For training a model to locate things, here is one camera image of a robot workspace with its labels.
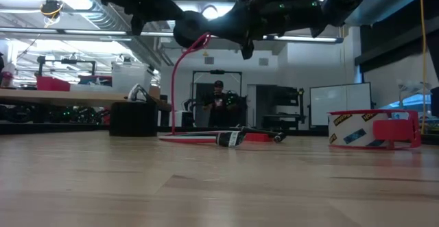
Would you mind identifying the multicolour wire harness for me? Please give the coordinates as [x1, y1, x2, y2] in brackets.
[157, 130, 246, 148]

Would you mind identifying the small red tool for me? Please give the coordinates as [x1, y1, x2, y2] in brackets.
[239, 126, 287, 143]

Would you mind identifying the black shelving unit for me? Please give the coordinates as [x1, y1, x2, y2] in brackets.
[255, 84, 307, 131]

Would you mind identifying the translucent storage box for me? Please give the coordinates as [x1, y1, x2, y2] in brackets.
[111, 61, 154, 94]

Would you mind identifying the black ceiling cord reel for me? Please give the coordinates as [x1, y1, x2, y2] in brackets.
[38, 0, 65, 28]

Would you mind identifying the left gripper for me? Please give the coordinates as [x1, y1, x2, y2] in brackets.
[129, 0, 187, 36]

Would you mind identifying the black frame stand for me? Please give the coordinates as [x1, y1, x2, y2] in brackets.
[190, 69, 243, 129]

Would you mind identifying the whiteboard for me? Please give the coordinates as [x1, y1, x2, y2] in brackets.
[309, 82, 373, 128]

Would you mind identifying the long ceiling light bar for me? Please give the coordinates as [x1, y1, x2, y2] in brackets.
[0, 27, 344, 45]

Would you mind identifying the small brown box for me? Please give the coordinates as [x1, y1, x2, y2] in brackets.
[149, 85, 162, 101]

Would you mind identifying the red tape dispenser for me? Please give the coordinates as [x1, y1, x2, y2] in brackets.
[327, 108, 422, 150]

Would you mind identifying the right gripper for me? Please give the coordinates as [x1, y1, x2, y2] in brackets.
[205, 0, 331, 60]

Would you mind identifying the red storage box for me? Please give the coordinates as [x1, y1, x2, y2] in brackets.
[36, 75, 71, 92]

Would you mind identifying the thin red wire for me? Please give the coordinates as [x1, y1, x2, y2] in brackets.
[170, 32, 213, 136]

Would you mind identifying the person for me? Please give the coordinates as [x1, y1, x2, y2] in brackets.
[202, 80, 238, 129]

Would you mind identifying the black gantry frame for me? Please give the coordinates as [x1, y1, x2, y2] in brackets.
[36, 55, 97, 77]

